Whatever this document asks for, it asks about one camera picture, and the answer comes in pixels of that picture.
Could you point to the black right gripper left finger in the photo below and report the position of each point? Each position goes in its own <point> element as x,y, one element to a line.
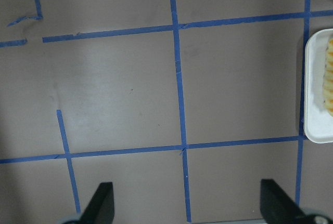
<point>101,207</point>

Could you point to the ridged yellow bread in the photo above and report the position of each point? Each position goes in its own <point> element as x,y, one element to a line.
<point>327,79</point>

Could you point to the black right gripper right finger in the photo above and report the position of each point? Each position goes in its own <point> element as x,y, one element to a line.
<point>276,206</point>

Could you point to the white rectangular tray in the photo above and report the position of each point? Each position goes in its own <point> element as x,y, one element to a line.
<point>317,120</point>

